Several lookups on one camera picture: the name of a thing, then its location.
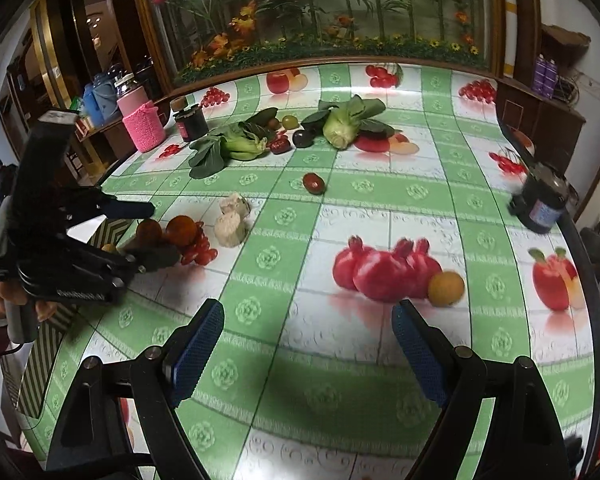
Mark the green fruit print tablecloth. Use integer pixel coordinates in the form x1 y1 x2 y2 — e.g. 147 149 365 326
17 62 598 480

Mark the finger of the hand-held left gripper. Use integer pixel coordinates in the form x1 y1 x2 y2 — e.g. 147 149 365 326
67 233 181 281
66 188 156 232

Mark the bok choy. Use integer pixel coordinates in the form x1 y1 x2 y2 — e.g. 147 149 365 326
187 107 281 181
300 94 396 150

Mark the flower picture panel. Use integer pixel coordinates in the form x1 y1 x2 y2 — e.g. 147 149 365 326
130 0 501 91

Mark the wooden shelf cabinet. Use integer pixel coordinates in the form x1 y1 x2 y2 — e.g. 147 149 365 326
495 25 588 176

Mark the pink knitted sleeve bottle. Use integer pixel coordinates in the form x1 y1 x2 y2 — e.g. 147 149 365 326
115 74 167 153

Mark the wooden sideboard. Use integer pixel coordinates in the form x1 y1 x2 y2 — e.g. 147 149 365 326
65 100 176 186

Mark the grey blue thermos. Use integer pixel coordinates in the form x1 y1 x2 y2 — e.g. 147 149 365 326
92 74 118 121

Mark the black can with blue label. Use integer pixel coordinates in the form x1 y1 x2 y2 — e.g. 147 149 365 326
509 162 571 233

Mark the dark glass jar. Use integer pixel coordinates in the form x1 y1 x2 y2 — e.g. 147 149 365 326
170 97 210 142

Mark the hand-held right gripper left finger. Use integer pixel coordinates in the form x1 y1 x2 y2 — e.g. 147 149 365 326
45 298 226 480

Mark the round beige cake chunk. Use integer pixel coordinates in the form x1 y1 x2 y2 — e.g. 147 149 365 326
214 212 247 247

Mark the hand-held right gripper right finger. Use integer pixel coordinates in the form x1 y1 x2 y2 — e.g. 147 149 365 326
391 299 571 480

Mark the striped cardboard box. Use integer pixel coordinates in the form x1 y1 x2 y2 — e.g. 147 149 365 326
0 217 146 418

